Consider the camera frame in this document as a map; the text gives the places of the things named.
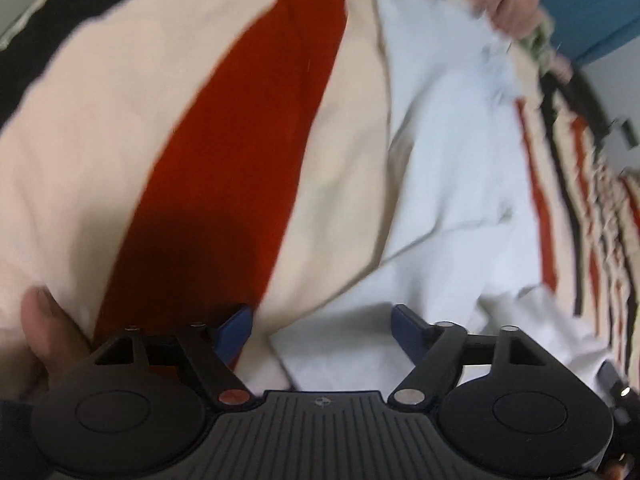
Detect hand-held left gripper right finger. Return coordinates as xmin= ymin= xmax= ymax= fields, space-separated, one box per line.
xmin=390 ymin=304 xmax=549 ymax=411

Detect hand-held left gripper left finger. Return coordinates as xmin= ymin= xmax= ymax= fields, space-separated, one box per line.
xmin=92 ymin=304 xmax=256 ymax=411

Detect white t-shirt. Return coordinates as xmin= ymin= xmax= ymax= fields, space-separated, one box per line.
xmin=269 ymin=0 xmax=612 ymax=392

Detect person's left hand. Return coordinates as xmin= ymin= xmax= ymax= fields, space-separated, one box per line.
xmin=20 ymin=285 xmax=97 ymax=403

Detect striped fleece blanket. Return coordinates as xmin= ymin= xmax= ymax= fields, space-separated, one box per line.
xmin=0 ymin=0 xmax=640 ymax=392

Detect green printed blanket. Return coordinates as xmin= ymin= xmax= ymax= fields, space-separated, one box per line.
xmin=519 ymin=12 xmax=557 ymax=68

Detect wide blue curtain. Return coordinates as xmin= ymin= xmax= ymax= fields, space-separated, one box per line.
xmin=531 ymin=0 xmax=640 ymax=67

